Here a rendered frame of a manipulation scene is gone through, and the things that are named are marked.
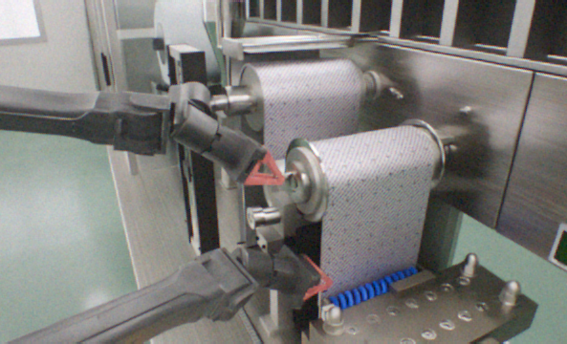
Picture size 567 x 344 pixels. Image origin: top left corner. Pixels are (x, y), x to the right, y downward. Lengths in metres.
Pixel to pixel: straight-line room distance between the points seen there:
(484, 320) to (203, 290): 0.50
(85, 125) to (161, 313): 0.27
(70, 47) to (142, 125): 5.51
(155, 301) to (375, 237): 0.43
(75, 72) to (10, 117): 5.51
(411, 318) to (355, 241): 0.17
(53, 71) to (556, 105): 5.86
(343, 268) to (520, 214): 0.32
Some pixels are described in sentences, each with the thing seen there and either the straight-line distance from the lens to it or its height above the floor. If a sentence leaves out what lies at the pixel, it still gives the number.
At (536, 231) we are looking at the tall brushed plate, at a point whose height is 1.18.
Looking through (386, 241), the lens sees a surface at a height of 1.12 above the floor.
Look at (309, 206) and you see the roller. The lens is 0.67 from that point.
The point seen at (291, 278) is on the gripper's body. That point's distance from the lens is 0.66.
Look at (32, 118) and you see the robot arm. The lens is 0.61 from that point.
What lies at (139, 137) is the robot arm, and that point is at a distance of 0.59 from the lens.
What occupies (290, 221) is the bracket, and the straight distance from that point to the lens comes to 0.72.
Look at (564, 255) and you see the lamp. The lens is 0.77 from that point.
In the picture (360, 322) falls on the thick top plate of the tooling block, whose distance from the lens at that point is 0.73.
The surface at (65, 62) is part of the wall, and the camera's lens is 6.10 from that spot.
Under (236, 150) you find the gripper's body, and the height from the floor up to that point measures 1.33.
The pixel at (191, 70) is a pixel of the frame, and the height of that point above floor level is 1.40.
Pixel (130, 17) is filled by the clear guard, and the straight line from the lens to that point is 1.52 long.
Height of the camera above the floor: 1.55
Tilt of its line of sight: 25 degrees down
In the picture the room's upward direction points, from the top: straight up
